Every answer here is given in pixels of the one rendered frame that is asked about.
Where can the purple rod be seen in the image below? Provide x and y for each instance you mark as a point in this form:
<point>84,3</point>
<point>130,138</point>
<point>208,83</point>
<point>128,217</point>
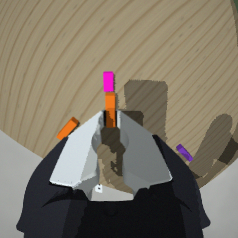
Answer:
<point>184,152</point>

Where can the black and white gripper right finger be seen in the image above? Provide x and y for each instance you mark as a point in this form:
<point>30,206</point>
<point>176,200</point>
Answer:
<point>150,163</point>

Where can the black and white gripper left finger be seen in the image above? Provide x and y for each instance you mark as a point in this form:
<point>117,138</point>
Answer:
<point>71,164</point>

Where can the magenta block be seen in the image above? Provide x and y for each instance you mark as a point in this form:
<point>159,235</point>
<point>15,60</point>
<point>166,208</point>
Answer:
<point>108,81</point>

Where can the orange rod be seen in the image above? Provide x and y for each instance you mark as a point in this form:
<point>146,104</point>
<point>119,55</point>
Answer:
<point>70,125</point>
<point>110,109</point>

